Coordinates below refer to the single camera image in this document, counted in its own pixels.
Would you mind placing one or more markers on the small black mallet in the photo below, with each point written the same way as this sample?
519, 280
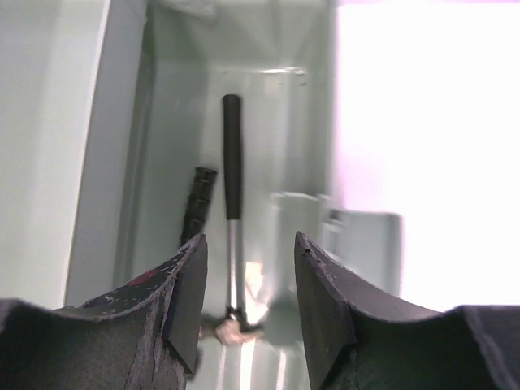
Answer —
198, 205

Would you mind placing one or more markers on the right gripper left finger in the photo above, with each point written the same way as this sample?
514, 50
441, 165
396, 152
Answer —
142, 335

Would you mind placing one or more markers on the claw hammer black handle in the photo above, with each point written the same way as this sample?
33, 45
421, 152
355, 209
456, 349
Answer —
233, 328

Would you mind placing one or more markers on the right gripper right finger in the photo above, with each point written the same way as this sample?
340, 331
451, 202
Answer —
357, 336

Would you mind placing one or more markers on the translucent green tool box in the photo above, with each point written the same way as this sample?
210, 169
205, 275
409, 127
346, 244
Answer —
107, 109

